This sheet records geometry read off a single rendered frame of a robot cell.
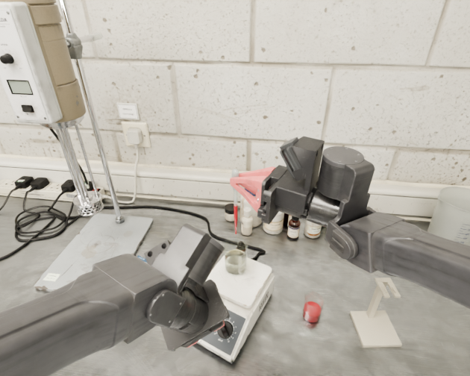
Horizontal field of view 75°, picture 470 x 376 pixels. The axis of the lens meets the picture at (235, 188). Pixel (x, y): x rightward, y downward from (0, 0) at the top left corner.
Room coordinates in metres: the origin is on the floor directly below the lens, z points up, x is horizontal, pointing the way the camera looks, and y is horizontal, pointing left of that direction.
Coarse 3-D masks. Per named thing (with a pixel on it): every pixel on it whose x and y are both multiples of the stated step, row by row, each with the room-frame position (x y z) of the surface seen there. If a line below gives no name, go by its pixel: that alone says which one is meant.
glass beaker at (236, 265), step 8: (232, 240) 0.50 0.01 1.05; (240, 240) 0.50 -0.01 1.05; (232, 248) 0.50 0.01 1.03; (240, 248) 0.50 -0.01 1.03; (232, 256) 0.46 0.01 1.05; (240, 256) 0.46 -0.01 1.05; (232, 264) 0.46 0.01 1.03; (240, 264) 0.46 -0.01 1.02; (232, 272) 0.46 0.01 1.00; (240, 272) 0.46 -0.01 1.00
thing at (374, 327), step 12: (384, 288) 0.39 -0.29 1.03; (372, 300) 0.42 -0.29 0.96; (360, 312) 0.42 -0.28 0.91; (372, 312) 0.41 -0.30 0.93; (384, 312) 0.42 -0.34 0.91; (360, 324) 0.39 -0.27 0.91; (372, 324) 0.39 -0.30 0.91; (384, 324) 0.39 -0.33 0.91; (360, 336) 0.36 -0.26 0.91; (372, 336) 0.36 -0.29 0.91; (384, 336) 0.36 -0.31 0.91; (396, 336) 0.36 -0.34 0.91
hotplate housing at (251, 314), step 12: (264, 288) 0.44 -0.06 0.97; (228, 300) 0.41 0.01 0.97; (264, 300) 0.43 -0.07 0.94; (240, 312) 0.38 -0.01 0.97; (252, 312) 0.38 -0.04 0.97; (252, 324) 0.38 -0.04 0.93; (240, 336) 0.34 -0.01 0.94; (216, 348) 0.33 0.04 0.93; (240, 348) 0.33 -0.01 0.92; (228, 360) 0.31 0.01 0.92
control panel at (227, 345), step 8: (232, 312) 0.38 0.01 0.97; (224, 320) 0.37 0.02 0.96; (232, 320) 0.37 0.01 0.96; (240, 320) 0.37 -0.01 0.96; (240, 328) 0.35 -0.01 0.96; (208, 336) 0.35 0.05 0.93; (216, 336) 0.35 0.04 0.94; (232, 336) 0.34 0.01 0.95; (216, 344) 0.33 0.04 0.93; (224, 344) 0.33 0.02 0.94; (232, 344) 0.33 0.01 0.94
